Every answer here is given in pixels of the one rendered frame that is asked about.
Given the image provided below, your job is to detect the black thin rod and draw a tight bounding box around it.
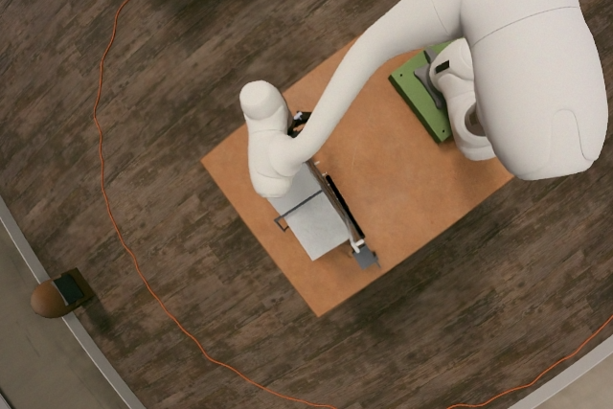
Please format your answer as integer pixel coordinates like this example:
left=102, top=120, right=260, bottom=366
left=326, top=175, right=365, bottom=246

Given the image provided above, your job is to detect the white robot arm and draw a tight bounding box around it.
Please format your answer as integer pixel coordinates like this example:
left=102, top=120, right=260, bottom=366
left=240, top=0, right=608, bottom=198

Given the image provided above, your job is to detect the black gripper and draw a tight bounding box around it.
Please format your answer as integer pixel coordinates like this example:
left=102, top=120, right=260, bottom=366
left=287, top=110, right=312, bottom=134

